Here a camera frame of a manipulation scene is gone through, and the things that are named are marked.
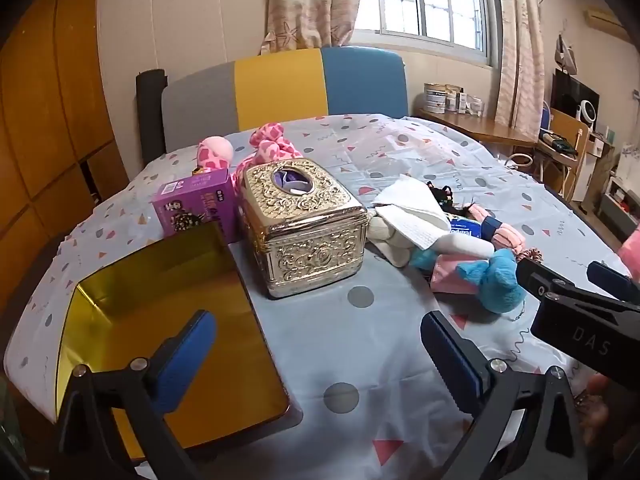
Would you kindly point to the low storage shelf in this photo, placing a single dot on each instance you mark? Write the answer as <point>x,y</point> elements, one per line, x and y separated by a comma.
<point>617,205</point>

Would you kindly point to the black monitor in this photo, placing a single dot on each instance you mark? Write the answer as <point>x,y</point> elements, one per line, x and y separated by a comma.
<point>567,92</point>

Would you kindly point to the white cloth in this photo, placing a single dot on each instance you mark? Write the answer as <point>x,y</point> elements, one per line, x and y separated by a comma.
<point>465,247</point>

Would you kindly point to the blue and pink plush toy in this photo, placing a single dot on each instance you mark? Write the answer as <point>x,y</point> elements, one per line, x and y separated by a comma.
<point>495,280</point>

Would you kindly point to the pink quilt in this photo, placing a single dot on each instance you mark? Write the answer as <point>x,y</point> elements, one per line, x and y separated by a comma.
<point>632,252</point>

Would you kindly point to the pink spotted plush toy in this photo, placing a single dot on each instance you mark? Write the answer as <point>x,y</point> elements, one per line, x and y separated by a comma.
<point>272,145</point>

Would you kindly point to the orange wooden wardrobe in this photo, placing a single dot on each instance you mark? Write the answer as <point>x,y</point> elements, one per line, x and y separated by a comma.
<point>45,110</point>

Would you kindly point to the ornate gold tissue box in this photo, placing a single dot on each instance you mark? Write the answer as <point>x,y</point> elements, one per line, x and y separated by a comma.
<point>310,240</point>

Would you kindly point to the wooden side desk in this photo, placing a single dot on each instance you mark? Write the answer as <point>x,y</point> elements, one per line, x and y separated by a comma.
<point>480,127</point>

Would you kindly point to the hanging clothes iron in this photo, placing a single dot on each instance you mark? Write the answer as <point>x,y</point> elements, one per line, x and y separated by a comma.
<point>567,55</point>

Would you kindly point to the white paper napkin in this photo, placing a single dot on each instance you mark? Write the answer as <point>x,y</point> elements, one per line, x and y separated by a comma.
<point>415,210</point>

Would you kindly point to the wall air conditioner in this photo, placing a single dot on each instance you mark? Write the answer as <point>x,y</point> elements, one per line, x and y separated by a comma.
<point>605,20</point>

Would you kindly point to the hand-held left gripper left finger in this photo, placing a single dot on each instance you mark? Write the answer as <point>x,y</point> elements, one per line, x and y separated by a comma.
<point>185,360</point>

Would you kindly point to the brown scrunchie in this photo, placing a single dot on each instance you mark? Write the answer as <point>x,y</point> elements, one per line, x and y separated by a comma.
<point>531,255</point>

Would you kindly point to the pink striped curtain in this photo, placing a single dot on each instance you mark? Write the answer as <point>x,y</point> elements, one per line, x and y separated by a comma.
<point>520,60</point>

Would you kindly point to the small white box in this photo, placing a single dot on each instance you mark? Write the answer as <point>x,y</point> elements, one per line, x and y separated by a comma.
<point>462,102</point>

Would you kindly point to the clear plastic container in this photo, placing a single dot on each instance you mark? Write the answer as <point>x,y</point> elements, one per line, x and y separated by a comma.
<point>476,106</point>

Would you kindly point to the large tin can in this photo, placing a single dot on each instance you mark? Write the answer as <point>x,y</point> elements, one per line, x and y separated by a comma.
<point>435,97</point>

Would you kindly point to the window with white frame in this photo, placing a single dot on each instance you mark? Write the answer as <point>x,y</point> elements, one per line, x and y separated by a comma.
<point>425,5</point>

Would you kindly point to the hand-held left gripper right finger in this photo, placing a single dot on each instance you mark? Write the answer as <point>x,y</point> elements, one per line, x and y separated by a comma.
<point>450,360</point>

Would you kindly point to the gold tin box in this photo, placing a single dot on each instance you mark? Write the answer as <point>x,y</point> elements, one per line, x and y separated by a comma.
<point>150,320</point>

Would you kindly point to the grey yellow blue padded backrest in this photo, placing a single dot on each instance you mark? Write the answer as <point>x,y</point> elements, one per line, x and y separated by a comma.
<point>280,90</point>

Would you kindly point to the wooden chair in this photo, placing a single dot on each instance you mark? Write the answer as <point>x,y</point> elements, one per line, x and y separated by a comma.
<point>562,127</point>

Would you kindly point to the small white round fan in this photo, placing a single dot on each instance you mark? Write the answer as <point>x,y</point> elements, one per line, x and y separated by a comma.
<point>589,112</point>

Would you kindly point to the beige starfish print curtain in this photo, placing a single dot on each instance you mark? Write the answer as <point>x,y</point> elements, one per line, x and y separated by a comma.
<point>310,5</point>

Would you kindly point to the blue chair back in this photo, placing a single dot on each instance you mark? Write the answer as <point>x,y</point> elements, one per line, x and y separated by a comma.
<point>545,116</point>

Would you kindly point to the patterned plastic tablecloth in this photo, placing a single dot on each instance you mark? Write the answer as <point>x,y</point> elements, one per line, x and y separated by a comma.
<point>380,340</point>

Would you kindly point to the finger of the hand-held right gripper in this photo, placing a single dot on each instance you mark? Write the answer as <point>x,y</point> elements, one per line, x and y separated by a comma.
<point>612,282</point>
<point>542,280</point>

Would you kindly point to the purple cardboard box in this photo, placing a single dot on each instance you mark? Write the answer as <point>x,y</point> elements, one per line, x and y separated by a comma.
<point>200,205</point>

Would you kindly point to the black cat-face cloth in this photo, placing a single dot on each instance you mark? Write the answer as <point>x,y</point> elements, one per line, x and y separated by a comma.
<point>440,195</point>

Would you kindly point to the pink striped sock doll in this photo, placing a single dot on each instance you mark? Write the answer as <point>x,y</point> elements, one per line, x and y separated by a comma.
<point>505,237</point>

